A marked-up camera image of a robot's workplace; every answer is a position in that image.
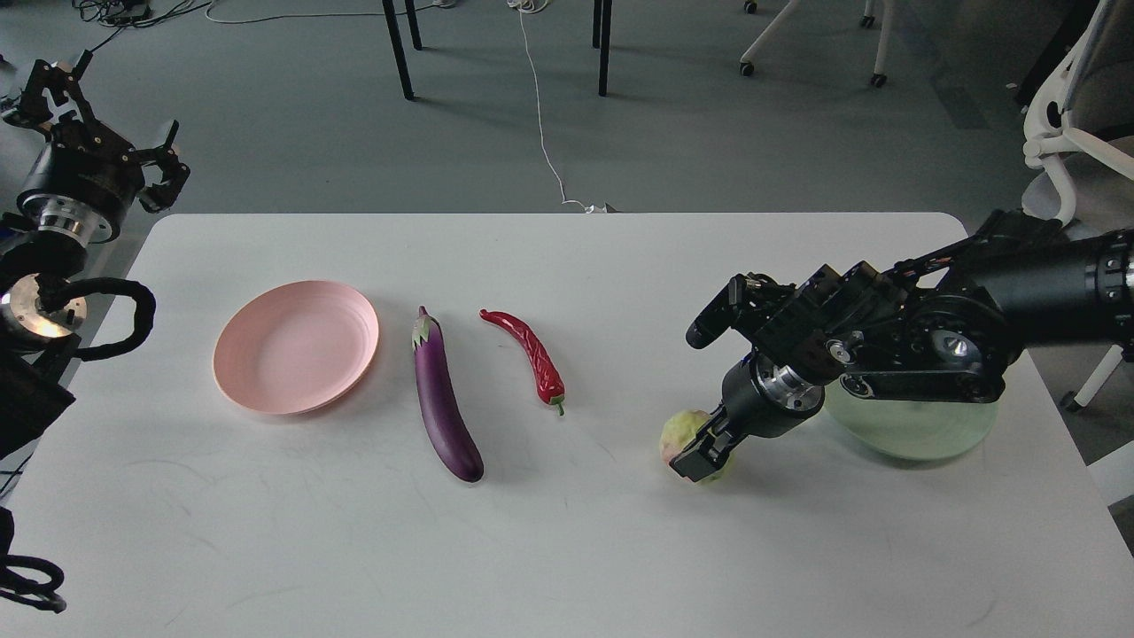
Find black table leg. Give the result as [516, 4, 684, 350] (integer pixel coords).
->
[380, 0, 423, 102]
[591, 0, 613, 97]

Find black floor cables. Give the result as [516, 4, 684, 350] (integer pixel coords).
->
[71, 0, 391, 54]

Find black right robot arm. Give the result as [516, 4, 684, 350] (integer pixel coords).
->
[669, 210, 1131, 482]

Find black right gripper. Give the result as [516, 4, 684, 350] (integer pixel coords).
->
[672, 354, 826, 482]

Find red chili pepper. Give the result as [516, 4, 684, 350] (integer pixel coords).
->
[479, 308, 566, 417]

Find pink plate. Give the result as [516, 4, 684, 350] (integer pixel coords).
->
[212, 280, 381, 416]

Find black table leg left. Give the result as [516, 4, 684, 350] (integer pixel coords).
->
[380, 0, 423, 102]

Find black table leg right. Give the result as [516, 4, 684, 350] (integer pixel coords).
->
[591, 0, 613, 97]

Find white floor cable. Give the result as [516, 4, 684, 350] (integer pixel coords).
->
[507, 0, 608, 214]

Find white chair base with casters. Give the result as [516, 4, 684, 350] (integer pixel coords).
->
[734, 1, 904, 90]

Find purple eggplant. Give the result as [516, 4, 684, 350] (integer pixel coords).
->
[411, 306, 485, 482]

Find green guava fruit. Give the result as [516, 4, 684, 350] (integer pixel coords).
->
[657, 408, 736, 482]

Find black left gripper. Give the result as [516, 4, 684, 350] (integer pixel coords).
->
[3, 50, 191, 244]

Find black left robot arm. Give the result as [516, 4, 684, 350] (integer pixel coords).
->
[1, 50, 191, 456]

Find green plate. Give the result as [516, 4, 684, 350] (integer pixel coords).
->
[826, 388, 999, 462]

